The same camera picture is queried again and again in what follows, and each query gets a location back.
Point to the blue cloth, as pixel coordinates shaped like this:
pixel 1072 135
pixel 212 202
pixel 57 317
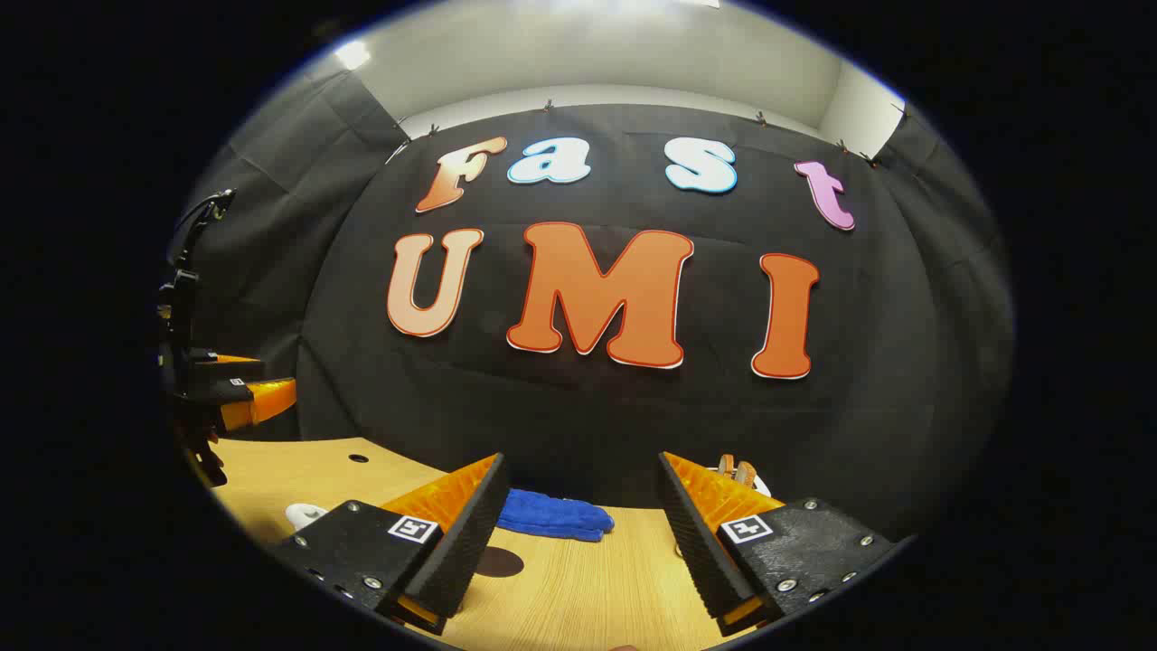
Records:
pixel 551 517

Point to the white teacup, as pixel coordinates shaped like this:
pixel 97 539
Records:
pixel 303 517

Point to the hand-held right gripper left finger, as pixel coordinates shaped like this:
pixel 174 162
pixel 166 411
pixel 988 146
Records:
pixel 475 529

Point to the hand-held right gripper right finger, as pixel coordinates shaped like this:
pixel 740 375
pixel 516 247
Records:
pixel 691 533

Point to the white power adapter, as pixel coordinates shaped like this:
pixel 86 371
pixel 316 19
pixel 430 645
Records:
pixel 743 472

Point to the dark round coaster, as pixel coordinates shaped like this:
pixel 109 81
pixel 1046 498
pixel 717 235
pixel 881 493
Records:
pixel 499 562

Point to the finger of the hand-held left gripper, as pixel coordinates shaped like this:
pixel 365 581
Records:
pixel 226 366
pixel 262 400

